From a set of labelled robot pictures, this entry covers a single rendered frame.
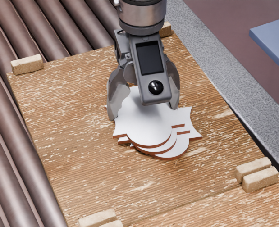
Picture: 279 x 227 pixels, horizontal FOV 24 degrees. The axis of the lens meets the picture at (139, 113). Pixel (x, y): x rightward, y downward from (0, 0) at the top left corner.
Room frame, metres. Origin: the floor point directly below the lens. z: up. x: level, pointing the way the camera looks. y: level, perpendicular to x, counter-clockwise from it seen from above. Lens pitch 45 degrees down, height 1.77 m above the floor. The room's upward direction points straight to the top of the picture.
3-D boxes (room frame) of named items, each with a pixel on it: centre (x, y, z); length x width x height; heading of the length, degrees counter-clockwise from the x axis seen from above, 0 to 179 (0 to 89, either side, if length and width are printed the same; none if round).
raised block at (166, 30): (1.04, -0.03, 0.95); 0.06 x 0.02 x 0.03; 113
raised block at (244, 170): (0.68, -0.18, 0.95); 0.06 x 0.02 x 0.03; 113
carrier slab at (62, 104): (0.81, 0.01, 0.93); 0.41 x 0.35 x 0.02; 23
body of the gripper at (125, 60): (0.82, 0.00, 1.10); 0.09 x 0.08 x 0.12; 13
